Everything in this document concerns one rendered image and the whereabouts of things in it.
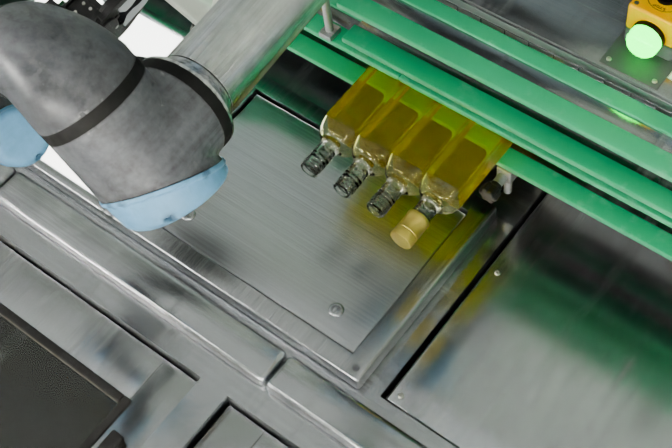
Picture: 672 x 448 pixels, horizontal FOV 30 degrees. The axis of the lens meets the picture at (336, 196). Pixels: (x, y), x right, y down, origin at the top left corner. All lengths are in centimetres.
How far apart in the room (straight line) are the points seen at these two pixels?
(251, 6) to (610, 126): 54
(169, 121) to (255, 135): 79
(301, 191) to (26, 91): 80
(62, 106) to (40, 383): 79
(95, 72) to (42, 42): 6
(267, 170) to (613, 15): 57
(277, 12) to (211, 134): 16
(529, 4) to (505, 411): 55
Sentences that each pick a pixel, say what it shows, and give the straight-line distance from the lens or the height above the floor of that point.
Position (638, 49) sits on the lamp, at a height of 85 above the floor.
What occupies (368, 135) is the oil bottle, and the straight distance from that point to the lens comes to 174.
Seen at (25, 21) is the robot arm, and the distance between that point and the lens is 118.
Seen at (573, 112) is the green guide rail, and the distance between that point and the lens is 162.
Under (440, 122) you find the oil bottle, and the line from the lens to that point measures 175.
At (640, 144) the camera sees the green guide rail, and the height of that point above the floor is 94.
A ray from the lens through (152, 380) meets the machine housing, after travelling 182.
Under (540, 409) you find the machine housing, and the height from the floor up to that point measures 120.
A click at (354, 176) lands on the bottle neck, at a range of 172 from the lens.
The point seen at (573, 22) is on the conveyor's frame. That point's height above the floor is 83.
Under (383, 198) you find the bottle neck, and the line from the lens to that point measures 170.
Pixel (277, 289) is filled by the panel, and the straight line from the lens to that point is 180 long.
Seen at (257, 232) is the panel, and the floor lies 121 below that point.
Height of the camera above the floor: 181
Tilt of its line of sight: 22 degrees down
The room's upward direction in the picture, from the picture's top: 139 degrees counter-clockwise
